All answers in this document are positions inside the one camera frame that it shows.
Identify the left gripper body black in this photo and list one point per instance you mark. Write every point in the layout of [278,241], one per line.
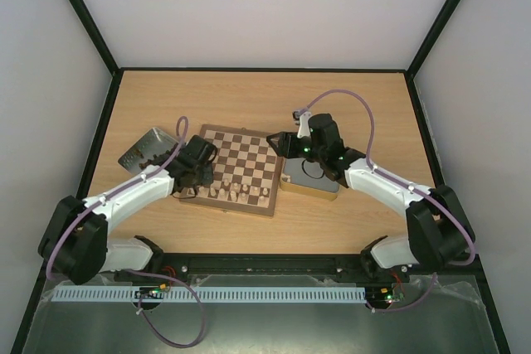
[205,177]

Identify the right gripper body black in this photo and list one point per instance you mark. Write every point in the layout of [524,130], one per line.
[291,145]

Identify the light chess pawn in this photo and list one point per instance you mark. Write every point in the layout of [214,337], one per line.
[203,191]

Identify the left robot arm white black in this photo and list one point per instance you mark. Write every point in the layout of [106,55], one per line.
[77,243]

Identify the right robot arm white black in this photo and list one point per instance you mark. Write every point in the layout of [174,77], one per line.
[438,230]

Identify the gold tin with light pieces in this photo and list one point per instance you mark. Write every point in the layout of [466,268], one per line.
[307,178]

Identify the silver tin with dark pieces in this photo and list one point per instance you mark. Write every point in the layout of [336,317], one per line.
[153,143]

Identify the wooden chess board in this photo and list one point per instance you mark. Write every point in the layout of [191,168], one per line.
[243,157]

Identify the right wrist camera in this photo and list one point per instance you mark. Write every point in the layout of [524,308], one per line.
[301,118]

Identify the black aluminium frame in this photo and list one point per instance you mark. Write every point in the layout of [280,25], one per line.
[116,72]

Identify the light blue cable duct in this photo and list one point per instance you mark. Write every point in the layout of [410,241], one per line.
[123,294]

